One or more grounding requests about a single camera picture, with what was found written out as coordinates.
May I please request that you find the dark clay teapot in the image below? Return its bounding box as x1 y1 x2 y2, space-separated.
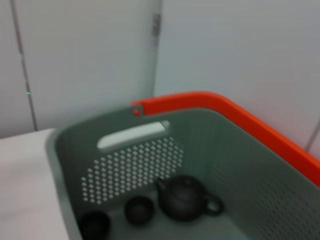
155 174 225 223

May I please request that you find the small dark clay cup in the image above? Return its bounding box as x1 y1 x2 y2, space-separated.
124 196 156 226
78 211 111 240

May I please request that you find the metal door hinge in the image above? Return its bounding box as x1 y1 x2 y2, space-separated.
152 13 162 36

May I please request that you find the grey perforated storage bin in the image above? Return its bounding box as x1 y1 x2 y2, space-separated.
44 106 320 240

